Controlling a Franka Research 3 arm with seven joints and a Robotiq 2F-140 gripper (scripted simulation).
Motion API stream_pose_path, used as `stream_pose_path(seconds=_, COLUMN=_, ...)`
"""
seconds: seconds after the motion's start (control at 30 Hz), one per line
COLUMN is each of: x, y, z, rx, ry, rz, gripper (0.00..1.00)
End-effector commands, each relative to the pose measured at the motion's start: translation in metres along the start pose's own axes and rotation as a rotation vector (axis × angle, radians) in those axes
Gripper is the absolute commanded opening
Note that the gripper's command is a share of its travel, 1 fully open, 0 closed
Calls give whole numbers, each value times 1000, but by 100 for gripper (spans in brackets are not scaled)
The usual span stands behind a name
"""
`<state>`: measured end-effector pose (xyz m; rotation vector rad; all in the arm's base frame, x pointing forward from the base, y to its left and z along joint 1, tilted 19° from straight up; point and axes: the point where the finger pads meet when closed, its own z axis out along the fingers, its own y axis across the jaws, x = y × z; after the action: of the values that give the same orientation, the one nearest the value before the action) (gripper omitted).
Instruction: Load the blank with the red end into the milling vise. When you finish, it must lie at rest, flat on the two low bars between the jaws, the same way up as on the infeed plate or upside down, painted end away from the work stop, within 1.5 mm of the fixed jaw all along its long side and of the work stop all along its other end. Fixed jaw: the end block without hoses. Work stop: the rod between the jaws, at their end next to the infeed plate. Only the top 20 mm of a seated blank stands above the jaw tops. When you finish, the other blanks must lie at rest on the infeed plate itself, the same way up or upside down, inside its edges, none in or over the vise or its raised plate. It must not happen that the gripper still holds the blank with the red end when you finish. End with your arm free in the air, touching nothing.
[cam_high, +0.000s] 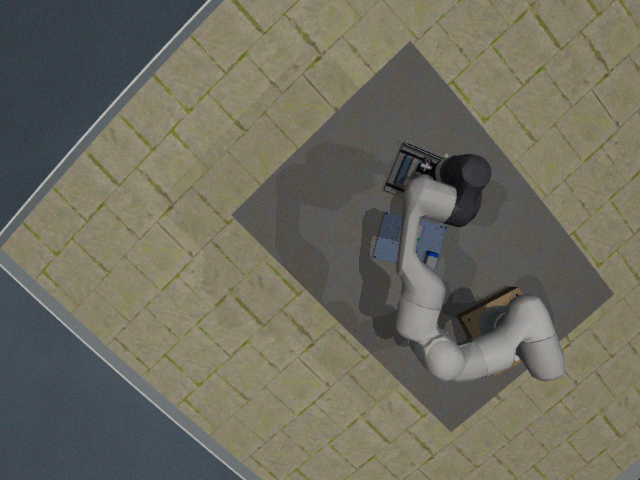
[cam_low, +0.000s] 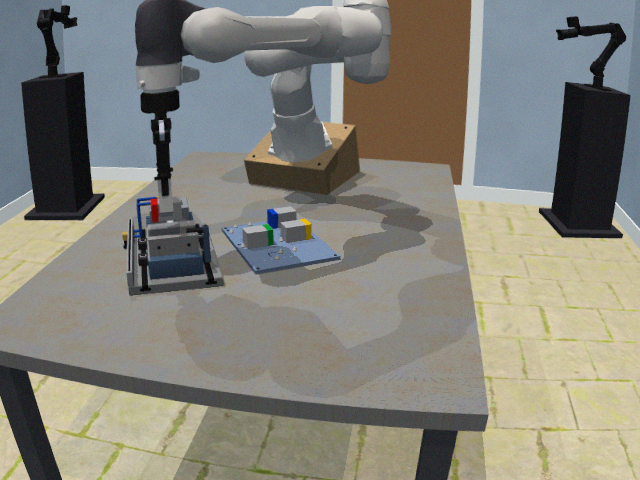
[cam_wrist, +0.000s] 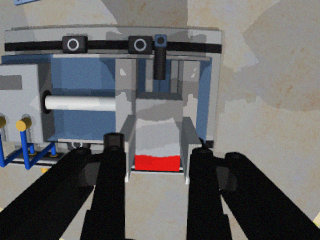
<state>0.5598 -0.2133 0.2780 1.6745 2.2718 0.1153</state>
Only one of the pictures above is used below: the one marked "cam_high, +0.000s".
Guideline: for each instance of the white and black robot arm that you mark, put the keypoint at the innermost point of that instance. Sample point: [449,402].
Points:
[453,199]

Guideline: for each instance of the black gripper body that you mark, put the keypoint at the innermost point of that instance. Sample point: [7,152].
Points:
[432,171]

